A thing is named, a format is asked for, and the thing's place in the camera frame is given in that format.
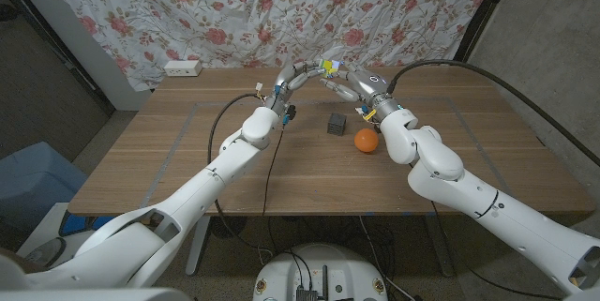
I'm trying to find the blue plastic bin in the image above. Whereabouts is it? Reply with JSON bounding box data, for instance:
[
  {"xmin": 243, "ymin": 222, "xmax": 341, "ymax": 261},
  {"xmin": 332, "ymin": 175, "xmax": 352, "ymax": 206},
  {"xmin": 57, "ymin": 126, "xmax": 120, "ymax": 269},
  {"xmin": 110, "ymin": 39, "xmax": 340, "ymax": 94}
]
[{"xmin": 0, "ymin": 141, "xmax": 89, "ymax": 232}]

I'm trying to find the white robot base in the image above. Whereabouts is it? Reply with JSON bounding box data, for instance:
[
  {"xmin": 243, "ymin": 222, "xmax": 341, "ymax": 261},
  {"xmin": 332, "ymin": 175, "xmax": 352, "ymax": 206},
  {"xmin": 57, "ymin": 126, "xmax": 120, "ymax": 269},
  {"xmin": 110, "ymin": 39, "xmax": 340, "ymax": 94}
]
[{"xmin": 251, "ymin": 243, "xmax": 389, "ymax": 301}]

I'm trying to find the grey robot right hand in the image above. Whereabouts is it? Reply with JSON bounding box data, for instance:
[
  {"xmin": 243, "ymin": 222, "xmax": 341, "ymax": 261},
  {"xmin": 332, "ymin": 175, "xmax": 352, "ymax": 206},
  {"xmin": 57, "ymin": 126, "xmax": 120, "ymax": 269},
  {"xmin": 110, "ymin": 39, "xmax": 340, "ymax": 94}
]
[{"xmin": 319, "ymin": 61, "xmax": 402, "ymax": 123}]

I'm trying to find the black backdrop frame pole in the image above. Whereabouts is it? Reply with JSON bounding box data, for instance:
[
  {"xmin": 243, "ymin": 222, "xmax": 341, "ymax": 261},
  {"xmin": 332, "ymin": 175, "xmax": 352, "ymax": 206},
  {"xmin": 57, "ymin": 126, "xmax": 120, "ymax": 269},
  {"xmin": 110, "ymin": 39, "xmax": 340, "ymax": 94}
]
[
  {"xmin": 450, "ymin": 0, "xmax": 519, "ymax": 67},
  {"xmin": 0, "ymin": 0, "xmax": 116, "ymax": 115}
]

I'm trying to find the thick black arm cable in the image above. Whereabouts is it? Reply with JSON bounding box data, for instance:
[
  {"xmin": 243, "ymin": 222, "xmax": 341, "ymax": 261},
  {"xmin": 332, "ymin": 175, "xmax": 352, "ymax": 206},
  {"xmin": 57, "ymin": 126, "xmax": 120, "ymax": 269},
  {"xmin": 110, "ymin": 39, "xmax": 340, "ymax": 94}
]
[
  {"xmin": 206, "ymin": 93, "xmax": 273, "ymax": 264},
  {"xmin": 386, "ymin": 58, "xmax": 600, "ymax": 167}
]

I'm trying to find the grey table leg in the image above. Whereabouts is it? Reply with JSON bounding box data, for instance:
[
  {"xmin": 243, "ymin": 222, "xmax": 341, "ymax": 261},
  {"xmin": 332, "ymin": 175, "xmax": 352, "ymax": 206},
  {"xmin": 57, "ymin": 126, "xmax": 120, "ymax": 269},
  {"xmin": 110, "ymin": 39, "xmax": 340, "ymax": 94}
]
[{"xmin": 424, "ymin": 216, "xmax": 456, "ymax": 278}]

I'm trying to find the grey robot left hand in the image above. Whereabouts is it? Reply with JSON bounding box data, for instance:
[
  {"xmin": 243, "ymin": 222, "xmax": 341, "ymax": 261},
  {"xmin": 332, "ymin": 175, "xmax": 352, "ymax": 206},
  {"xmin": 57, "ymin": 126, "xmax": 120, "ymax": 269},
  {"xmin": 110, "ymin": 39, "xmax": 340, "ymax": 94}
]
[{"xmin": 268, "ymin": 59, "xmax": 330, "ymax": 115}]

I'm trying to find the floral backdrop cloth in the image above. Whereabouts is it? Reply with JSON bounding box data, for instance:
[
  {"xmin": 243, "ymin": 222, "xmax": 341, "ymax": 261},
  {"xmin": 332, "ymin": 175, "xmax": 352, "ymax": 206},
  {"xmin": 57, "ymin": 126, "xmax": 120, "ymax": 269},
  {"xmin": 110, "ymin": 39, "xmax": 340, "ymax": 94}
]
[{"xmin": 32, "ymin": 0, "xmax": 503, "ymax": 92}]

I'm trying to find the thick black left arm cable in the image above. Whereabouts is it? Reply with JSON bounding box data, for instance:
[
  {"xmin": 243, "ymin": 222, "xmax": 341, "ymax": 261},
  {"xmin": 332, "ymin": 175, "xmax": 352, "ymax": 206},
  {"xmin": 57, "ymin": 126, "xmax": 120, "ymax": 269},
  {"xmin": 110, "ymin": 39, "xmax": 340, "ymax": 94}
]
[{"xmin": 206, "ymin": 93, "xmax": 273, "ymax": 264}]

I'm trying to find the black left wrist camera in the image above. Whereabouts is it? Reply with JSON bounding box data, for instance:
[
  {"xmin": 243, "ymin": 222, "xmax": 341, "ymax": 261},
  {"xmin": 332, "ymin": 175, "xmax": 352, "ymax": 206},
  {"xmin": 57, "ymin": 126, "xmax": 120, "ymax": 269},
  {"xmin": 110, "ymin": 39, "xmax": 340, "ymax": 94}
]
[{"xmin": 282, "ymin": 103, "xmax": 297, "ymax": 128}]

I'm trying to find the grey sneaker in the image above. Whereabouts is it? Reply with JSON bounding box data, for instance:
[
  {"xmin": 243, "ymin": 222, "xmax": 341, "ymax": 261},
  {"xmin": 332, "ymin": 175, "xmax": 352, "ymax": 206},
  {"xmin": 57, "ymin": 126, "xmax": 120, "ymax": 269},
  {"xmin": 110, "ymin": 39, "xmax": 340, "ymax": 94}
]
[{"xmin": 25, "ymin": 237, "xmax": 67, "ymax": 267}]

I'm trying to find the person's bare leg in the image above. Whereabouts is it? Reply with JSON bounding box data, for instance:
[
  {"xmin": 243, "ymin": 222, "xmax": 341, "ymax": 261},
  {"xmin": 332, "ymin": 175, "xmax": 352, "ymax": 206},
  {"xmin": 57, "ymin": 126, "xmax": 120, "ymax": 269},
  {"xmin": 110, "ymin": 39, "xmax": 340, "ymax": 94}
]
[{"xmin": 0, "ymin": 248, "xmax": 48, "ymax": 274}]

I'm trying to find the white power strip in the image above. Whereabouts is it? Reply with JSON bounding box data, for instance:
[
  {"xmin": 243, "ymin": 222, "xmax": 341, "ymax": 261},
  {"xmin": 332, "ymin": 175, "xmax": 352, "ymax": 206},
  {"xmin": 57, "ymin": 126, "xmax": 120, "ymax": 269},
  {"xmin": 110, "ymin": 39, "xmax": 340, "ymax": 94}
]
[{"xmin": 163, "ymin": 59, "xmax": 203, "ymax": 78}]

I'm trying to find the orange ball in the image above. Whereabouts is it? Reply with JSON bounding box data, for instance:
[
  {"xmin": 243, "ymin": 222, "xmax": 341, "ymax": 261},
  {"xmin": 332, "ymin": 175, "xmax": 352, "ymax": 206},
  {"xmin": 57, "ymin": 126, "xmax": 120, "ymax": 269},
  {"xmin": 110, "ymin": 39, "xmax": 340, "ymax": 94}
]
[{"xmin": 353, "ymin": 128, "xmax": 380, "ymax": 154}]

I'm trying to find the white table leg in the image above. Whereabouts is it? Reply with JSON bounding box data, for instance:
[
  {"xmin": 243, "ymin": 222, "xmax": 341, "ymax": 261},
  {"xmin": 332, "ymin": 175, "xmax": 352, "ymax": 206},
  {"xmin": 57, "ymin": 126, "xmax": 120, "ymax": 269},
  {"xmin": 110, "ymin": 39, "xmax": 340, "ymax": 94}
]
[{"xmin": 185, "ymin": 216, "xmax": 212, "ymax": 278}]

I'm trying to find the multicoloured Rubik's cube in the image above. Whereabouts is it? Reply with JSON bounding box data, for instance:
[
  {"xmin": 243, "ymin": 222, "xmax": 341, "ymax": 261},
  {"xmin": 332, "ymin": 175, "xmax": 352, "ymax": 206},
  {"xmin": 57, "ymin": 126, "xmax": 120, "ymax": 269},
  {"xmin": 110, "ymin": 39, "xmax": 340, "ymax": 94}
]
[{"xmin": 321, "ymin": 59, "xmax": 346, "ymax": 80}]

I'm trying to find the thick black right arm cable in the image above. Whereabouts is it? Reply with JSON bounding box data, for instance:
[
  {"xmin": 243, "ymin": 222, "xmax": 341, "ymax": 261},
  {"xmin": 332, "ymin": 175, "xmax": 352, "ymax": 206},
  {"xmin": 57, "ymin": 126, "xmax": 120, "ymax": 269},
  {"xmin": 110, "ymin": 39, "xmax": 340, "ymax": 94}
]
[{"xmin": 386, "ymin": 58, "xmax": 600, "ymax": 167}]

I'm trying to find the black round floor stand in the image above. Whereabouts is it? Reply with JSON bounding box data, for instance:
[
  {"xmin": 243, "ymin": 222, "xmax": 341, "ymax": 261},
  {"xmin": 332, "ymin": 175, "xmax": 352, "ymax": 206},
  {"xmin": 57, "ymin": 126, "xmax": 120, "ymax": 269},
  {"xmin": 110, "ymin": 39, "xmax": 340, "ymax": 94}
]
[{"xmin": 208, "ymin": 216, "xmax": 248, "ymax": 239}]

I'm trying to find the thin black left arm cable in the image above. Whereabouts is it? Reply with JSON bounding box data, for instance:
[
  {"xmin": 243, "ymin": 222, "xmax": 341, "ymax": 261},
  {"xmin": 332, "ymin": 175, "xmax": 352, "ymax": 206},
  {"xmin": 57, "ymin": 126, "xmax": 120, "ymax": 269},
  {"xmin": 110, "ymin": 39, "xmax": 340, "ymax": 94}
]
[{"xmin": 261, "ymin": 126, "xmax": 286, "ymax": 255}]

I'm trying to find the grey tape outline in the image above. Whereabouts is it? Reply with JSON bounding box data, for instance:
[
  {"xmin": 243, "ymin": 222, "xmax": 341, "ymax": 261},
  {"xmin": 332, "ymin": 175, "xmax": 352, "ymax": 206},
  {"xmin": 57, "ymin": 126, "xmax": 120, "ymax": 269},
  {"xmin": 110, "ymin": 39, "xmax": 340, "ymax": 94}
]
[{"xmin": 140, "ymin": 97, "xmax": 521, "ymax": 213}]

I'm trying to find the dark grey ribbed block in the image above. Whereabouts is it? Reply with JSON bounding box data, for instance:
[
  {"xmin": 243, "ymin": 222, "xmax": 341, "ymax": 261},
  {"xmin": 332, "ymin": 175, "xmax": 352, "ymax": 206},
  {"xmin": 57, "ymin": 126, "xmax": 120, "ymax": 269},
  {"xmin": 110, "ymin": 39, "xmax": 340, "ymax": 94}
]
[{"xmin": 326, "ymin": 112, "xmax": 348, "ymax": 137}]

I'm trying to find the blue floor pad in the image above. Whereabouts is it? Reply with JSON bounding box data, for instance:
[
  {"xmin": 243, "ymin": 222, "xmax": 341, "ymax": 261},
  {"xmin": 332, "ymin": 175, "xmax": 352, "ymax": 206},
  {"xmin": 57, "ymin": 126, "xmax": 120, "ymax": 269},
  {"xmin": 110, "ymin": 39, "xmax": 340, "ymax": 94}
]
[{"xmin": 59, "ymin": 211, "xmax": 116, "ymax": 236}]

